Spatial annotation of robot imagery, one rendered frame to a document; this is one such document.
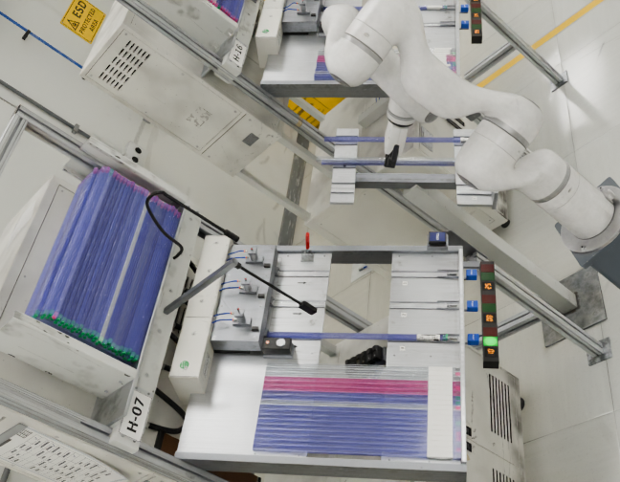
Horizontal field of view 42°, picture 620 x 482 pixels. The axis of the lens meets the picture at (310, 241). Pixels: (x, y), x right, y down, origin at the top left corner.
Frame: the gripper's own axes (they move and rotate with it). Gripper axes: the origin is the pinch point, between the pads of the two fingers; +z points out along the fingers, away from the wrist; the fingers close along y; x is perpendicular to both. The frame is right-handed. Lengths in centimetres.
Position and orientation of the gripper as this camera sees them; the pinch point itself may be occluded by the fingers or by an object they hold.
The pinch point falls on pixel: (390, 159)
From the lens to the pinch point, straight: 233.6
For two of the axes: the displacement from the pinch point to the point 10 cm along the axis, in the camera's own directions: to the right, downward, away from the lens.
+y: -0.8, 7.3, -6.8
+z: -1.2, 6.7, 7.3
